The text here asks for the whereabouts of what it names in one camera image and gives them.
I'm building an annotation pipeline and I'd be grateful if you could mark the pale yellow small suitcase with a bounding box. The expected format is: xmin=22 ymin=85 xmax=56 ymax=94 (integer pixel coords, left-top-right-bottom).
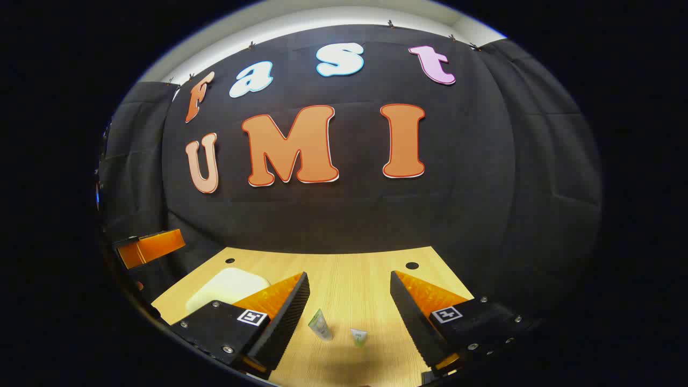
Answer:
xmin=185 ymin=267 xmax=271 ymax=315

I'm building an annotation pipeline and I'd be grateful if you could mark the black backdrop cloth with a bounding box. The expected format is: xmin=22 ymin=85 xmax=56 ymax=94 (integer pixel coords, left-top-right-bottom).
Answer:
xmin=97 ymin=24 xmax=603 ymax=323

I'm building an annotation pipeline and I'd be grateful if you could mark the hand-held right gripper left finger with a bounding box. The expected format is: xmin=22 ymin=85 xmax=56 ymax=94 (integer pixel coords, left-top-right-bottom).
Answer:
xmin=171 ymin=271 xmax=311 ymax=377

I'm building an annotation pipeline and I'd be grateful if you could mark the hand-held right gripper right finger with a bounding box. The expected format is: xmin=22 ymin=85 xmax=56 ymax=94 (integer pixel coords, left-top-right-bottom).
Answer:
xmin=390 ymin=270 xmax=538 ymax=378

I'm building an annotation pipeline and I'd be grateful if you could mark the green and white cream tube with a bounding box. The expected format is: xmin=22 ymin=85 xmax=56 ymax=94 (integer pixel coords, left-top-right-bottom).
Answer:
xmin=308 ymin=309 xmax=334 ymax=341

